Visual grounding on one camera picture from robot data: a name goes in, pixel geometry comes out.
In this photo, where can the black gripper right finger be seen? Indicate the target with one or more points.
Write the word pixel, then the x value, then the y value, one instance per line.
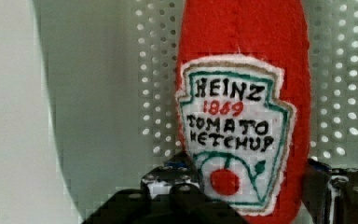
pixel 330 194

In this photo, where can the green oval strainer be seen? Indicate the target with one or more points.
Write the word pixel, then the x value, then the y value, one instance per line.
pixel 110 71

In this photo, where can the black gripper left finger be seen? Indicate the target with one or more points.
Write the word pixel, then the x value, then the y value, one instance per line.
pixel 169 194

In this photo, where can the red plush ketchup bottle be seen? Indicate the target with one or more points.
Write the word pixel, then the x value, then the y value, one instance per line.
pixel 243 103

